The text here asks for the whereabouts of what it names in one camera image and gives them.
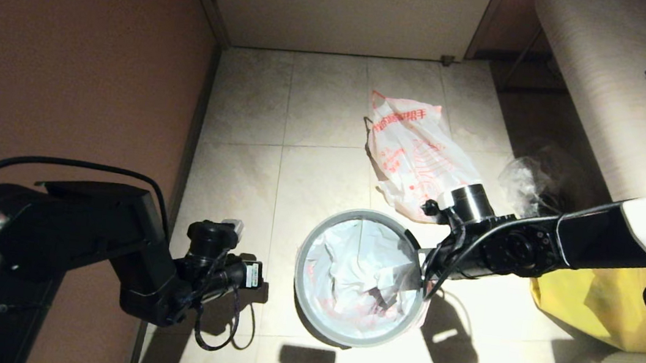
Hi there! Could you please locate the white plastic bag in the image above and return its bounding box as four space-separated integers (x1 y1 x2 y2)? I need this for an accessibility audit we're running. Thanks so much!
296 211 440 346

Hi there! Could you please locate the grey bin rim ring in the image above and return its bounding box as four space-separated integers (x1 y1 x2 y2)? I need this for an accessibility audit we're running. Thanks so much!
286 201 436 356

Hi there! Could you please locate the white red-printed trash bag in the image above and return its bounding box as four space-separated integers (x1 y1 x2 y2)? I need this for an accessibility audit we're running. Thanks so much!
351 88 496 231

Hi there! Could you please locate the crumpled clear plastic bag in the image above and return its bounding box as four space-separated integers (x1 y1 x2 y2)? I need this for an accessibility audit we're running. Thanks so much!
492 139 586 228

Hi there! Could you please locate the yellow fabric tote bag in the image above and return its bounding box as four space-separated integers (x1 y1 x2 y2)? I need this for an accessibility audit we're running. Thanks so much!
522 252 646 356

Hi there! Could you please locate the beige wood-grain table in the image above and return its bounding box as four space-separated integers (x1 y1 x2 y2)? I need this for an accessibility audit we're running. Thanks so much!
510 0 646 206

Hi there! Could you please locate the white door panel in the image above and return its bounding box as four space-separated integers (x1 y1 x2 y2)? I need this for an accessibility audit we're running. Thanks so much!
183 0 499 79

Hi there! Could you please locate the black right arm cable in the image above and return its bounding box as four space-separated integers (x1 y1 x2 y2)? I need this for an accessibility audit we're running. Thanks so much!
421 180 626 324

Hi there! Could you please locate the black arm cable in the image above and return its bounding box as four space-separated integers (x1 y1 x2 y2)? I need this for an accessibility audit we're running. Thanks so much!
421 180 626 324
0 151 274 357

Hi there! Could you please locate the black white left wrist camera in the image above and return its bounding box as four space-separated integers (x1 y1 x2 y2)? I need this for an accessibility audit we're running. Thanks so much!
184 213 246 268

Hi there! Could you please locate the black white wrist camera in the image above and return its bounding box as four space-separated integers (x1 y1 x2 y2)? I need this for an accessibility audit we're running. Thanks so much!
421 177 499 228
184 213 246 268

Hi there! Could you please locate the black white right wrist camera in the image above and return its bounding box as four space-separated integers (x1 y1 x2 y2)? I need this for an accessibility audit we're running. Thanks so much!
421 177 499 228

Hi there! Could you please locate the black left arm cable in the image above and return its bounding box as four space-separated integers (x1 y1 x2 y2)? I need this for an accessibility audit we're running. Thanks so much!
0 151 274 357

